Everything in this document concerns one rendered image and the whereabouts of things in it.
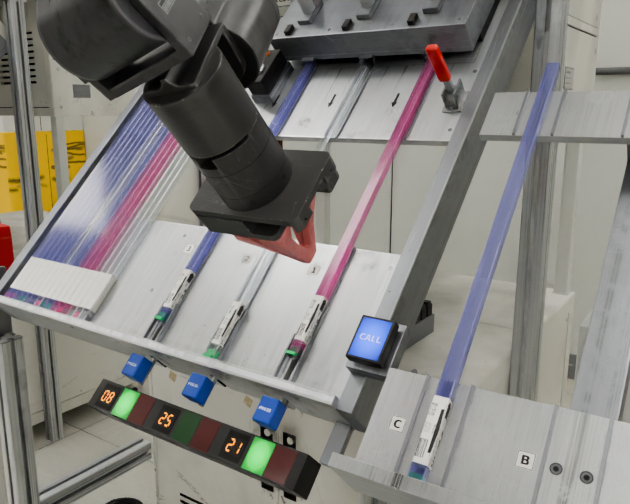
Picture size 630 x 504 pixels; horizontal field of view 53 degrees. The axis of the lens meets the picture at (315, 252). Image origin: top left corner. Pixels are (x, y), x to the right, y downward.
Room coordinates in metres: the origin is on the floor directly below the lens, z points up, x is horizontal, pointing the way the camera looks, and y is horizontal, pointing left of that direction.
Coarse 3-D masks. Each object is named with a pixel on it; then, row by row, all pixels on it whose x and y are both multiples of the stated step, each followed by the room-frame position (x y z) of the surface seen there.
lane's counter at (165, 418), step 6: (162, 408) 0.72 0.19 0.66; (168, 408) 0.72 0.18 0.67; (174, 408) 0.72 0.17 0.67; (162, 414) 0.72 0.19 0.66; (168, 414) 0.71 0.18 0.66; (174, 414) 0.71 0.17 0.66; (156, 420) 0.71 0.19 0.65; (162, 420) 0.71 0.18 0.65; (168, 420) 0.71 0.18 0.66; (174, 420) 0.70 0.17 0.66; (156, 426) 0.71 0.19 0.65; (162, 426) 0.70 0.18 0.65; (168, 426) 0.70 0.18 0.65; (162, 432) 0.70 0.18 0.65; (168, 432) 0.69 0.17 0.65
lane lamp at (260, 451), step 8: (256, 440) 0.64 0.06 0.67; (264, 440) 0.64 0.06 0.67; (256, 448) 0.63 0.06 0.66; (264, 448) 0.63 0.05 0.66; (272, 448) 0.63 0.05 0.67; (248, 456) 0.63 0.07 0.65; (256, 456) 0.63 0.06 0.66; (264, 456) 0.62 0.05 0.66; (248, 464) 0.62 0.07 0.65; (256, 464) 0.62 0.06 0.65; (264, 464) 0.62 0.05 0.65; (256, 472) 0.61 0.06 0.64
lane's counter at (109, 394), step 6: (108, 384) 0.79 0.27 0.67; (108, 390) 0.78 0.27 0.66; (114, 390) 0.78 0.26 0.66; (120, 390) 0.77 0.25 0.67; (102, 396) 0.78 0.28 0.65; (108, 396) 0.77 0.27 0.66; (114, 396) 0.77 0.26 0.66; (96, 402) 0.77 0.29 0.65; (102, 402) 0.77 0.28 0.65; (108, 402) 0.77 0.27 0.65; (108, 408) 0.76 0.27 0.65
